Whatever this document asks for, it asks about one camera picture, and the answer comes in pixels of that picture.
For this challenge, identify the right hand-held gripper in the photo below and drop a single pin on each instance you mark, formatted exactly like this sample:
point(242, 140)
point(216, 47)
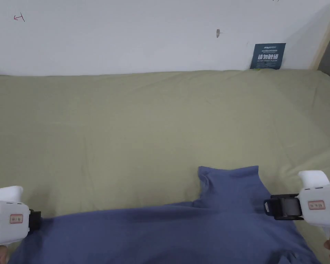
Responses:
point(316, 203)

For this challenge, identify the dark blue shirt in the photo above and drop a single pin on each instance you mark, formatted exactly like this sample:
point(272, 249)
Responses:
point(181, 228)

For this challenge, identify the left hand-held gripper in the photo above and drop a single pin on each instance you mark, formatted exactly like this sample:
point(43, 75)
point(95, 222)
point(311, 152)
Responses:
point(5, 220)

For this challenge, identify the dark blue sign card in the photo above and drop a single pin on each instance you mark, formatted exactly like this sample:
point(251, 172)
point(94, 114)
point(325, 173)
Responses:
point(267, 56)

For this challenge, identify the bed with pale green sheet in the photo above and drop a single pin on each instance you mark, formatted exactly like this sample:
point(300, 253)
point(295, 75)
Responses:
point(126, 132)

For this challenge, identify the pale wooden door frame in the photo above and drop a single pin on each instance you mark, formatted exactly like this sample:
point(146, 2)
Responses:
point(325, 35)

